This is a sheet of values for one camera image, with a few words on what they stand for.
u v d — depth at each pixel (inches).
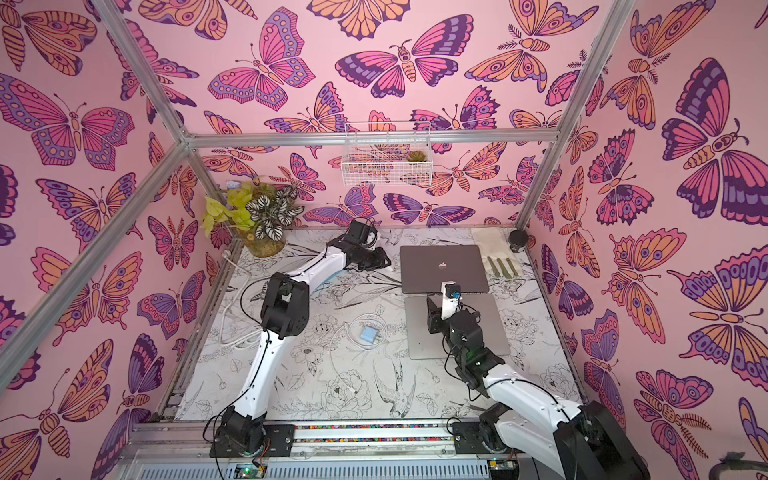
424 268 43.1
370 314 38.2
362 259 36.3
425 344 34.6
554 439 16.6
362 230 34.6
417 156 36.3
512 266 42.1
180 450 28.8
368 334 35.6
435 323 29.1
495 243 44.7
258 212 36.7
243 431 25.0
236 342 34.6
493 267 42.0
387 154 37.9
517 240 43.7
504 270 41.7
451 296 27.4
